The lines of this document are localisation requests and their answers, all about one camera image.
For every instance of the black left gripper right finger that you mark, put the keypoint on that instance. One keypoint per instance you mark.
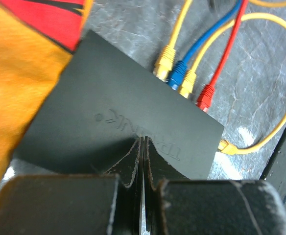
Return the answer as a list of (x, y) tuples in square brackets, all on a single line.
[(177, 205)]

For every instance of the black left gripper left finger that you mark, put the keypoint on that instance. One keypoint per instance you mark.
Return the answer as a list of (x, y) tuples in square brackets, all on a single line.
[(86, 204)]

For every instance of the black network switch box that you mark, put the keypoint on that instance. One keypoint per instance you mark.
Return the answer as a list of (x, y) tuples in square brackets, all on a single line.
[(102, 103)]

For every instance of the yellow ethernet cable short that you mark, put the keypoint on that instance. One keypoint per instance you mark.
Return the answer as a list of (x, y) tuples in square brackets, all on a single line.
[(164, 63)]

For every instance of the orange Mickey Mouse pillow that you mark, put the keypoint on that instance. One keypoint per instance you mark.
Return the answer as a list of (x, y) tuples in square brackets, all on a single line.
[(37, 40)]

